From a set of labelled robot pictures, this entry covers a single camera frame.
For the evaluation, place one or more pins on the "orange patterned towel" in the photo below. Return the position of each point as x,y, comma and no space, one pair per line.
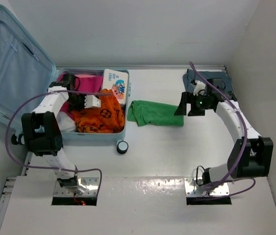
107,119

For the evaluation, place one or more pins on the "metal base plate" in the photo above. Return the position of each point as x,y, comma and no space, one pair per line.
194,189
88,187

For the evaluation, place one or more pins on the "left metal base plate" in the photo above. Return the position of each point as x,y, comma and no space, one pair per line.
88,187

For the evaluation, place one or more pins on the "suitcase wheel far left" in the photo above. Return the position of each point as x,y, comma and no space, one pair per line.
18,140

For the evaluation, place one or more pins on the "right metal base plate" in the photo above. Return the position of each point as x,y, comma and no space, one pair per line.
194,189

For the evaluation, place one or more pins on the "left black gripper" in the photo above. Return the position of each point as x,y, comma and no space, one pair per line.
81,106

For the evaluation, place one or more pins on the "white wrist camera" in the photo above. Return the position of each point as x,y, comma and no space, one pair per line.
91,101
199,87

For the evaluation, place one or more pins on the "light blue open suitcase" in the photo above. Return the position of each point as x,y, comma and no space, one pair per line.
26,71

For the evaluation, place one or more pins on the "magenta pants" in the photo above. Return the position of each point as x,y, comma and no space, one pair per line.
84,83

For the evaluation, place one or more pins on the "white drawstring bag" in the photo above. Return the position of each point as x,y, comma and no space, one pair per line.
65,123

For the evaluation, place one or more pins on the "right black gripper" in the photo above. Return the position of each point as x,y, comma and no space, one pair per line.
188,98

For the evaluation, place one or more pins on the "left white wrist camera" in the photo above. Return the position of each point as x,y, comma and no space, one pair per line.
91,101

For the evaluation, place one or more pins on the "suitcase wheel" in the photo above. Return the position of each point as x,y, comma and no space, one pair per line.
122,147
18,140

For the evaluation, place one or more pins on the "green towel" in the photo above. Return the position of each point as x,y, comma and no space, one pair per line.
153,113

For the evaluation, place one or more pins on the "grey blue cloth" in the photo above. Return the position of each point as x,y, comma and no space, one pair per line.
190,75

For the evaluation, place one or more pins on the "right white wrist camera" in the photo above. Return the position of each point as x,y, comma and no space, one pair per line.
199,87

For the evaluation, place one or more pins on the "white first aid case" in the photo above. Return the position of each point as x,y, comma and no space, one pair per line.
117,82

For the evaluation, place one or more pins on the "suitcase wheel front right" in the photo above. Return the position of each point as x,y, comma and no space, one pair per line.
122,147

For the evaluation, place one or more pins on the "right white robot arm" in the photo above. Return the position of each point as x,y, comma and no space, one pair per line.
252,153

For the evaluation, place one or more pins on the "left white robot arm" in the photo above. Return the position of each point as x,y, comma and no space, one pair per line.
42,135

